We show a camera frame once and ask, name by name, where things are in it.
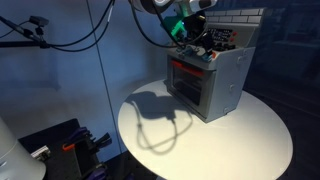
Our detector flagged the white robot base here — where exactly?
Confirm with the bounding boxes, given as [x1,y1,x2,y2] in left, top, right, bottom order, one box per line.
[0,118,46,180]

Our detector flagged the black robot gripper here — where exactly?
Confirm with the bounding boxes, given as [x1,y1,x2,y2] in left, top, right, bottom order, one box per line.
[183,11,213,54]

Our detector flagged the grey toy oven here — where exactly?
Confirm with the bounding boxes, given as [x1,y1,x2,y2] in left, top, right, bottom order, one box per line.
[166,7,266,123]

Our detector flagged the red oven door handle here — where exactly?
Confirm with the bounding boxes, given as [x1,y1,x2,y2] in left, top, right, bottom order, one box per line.
[171,61,204,77]

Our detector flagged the blue knob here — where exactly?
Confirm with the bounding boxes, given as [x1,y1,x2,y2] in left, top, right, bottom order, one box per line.
[184,46,194,56]
[202,54,213,62]

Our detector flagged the round white table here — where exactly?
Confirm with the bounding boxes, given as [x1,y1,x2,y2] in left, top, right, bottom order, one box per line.
[118,80,293,180]

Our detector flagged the black hanging cable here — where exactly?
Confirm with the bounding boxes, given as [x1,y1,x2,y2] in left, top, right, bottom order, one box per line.
[127,0,188,50]

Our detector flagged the black tool box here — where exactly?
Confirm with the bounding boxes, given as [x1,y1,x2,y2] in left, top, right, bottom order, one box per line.
[19,118,112,180]

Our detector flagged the black camera on stand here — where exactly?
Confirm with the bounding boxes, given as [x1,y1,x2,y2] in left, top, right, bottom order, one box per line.
[0,16,50,48]

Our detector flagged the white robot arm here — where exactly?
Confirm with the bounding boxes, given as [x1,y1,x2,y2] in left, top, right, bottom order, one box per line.
[128,0,218,49]

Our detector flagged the purple handled pliers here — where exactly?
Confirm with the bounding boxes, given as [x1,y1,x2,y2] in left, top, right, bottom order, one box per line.
[62,127,92,151]

